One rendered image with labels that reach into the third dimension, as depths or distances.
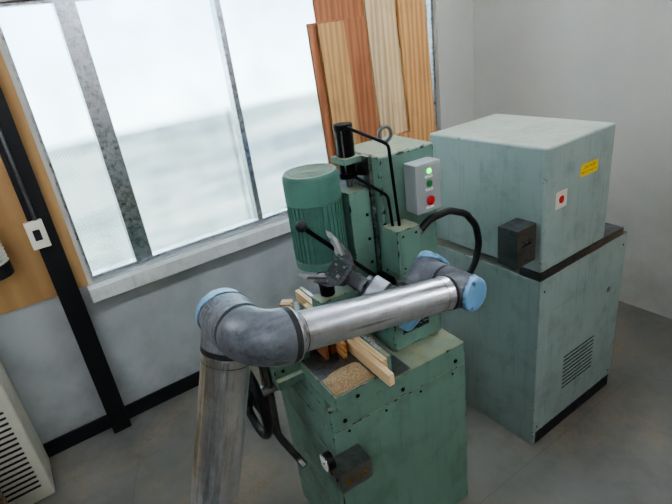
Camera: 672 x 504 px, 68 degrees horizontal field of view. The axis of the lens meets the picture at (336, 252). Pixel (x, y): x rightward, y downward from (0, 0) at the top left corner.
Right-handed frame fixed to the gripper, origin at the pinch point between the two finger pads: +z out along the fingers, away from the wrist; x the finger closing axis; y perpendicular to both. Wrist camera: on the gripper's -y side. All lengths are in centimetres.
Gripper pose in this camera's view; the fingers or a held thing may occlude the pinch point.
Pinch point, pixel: (311, 252)
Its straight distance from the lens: 146.7
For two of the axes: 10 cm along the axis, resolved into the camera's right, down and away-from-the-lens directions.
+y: -1.9, -1.5, -9.7
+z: -8.2, -5.2, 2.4
